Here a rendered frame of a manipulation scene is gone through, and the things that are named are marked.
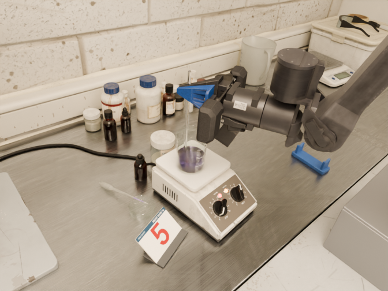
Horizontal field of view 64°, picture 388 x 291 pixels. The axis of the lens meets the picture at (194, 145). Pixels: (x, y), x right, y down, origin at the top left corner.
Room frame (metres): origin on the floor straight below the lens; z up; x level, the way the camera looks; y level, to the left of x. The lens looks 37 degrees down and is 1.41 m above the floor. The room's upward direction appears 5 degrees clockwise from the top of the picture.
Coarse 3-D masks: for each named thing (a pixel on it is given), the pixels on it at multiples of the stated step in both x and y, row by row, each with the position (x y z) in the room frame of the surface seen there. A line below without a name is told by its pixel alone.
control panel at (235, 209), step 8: (232, 176) 0.50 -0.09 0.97; (224, 184) 0.47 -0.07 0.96; (232, 184) 0.48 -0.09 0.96; (240, 184) 0.49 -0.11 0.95; (216, 192) 0.45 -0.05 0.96; (224, 192) 0.46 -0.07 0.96; (248, 192) 0.48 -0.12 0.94; (200, 200) 0.42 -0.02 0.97; (208, 200) 0.43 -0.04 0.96; (216, 200) 0.43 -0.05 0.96; (232, 200) 0.45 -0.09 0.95; (248, 200) 0.46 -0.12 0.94; (208, 208) 0.41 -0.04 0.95; (232, 208) 0.43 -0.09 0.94; (240, 208) 0.44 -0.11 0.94; (216, 216) 0.40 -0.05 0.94; (224, 216) 0.41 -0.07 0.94; (232, 216) 0.42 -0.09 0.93; (216, 224) 0.39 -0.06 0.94; (224, 224) 0.39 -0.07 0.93
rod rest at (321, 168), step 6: (300, 144) 0.69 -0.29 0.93; (294, 150) 0.69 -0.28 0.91; (300, 150) 0.69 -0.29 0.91; (294, 156) 0.67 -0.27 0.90; (300, 156) 0.66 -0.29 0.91; (306, 156) 0.67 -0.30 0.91; (312, 156) 0.67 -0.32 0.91; (306, 162) 0.64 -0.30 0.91; (312, 162) 0.64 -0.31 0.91; (318, 162) 0.64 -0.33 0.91; (324, 162) 0.62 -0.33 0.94; (312, 168) 0.63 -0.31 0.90; (318, 168) 0.62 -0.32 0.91; (324, 168) 0.62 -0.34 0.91
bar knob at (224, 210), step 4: (220, 200) 0.43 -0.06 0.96; (224, 200) 0.42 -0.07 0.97; (216, 204) 0.42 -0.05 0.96; (220, 204) 0.42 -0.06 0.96; (224, 204) 0.42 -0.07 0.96; (216, 208) 0.41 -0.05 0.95; (220, 208) 0.41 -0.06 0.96; (224, 208) 0.41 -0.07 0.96; (216, 212) 0.41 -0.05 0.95; (220, 212) 0.40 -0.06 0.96; (224, 212) 0.40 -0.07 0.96; (220, 216) 0.40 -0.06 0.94
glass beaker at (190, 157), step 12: (180, 132) 0.51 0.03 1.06; (192, 132) 0.52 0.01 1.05; (180, 144) 0.47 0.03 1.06; (192, 144) 0.46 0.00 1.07; (204, 144) 0.48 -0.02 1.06; (180, 156) 0.47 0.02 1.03; (192, 156) 0.47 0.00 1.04; (204, 156) 0.48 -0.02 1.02; (180, 168) 0.47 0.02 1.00; (192, 168) 0.47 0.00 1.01
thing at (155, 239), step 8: (168, 216) 0.41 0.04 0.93; (160, 224) 0.38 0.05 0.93; (168, 224) 0.39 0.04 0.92; (176, 224) 0.40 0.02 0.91; (152, 232) 0.36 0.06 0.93; (160, 232) 0.37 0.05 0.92; (168, 232) 0.38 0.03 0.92; (144, 240) 0.34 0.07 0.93; (152, 240) 0.35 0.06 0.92; (160, 240) 0.36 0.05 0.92; (168, 240) 0.36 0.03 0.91; (152, 248) 0.34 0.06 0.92; (160, 248) 0.34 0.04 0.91; (152, 256) 0.32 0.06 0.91
